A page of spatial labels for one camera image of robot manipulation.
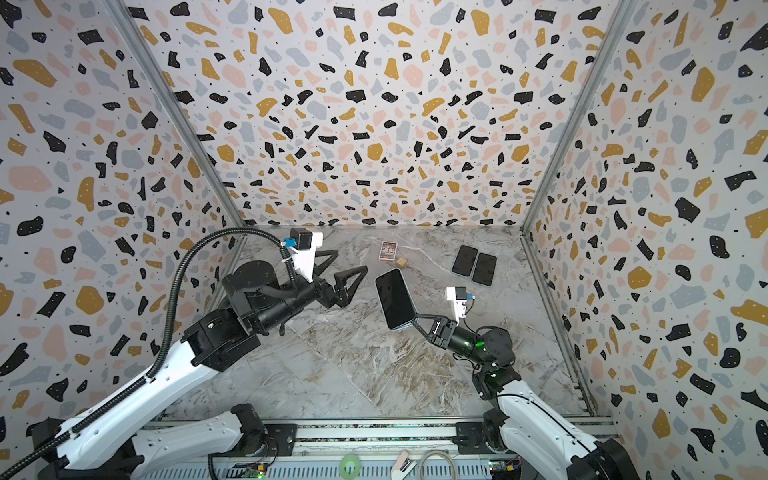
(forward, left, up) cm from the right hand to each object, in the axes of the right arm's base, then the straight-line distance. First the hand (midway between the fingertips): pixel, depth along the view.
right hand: (408, 321), depth 65 cm
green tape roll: (-24, +15, -26) cm, 39 cm away
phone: (+40, -22, -28) cm, 54 cm away
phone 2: (+36, -28, -29) cm, 54 cm away
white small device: (-24, +1, -25) cm, 35 cm away
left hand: (+6, +11, +15) cm, 20 cm away
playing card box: (+42, +8, -27) cm, 51 cm away
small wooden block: (+37, +2, -27) cm, 46 cm away
